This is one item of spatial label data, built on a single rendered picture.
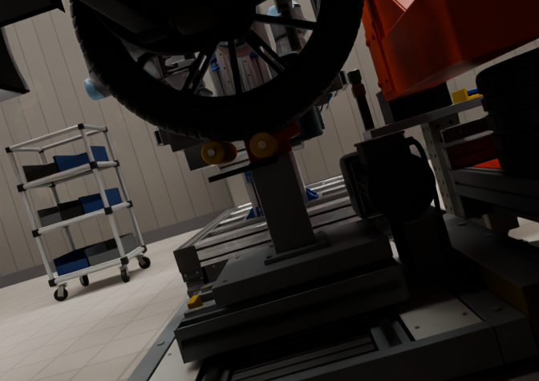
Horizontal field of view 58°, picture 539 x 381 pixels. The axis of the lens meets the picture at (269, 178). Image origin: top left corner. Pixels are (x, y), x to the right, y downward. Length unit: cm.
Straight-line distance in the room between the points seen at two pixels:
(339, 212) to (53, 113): 408
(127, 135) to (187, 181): 77
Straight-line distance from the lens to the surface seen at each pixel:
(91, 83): 169
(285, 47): 199
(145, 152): 506
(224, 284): 109
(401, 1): 126
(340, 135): 480
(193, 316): 116
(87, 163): 317
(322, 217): 183
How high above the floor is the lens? 46
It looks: 2 degrees down
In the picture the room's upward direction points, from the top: 17 degrees counter-clockwise
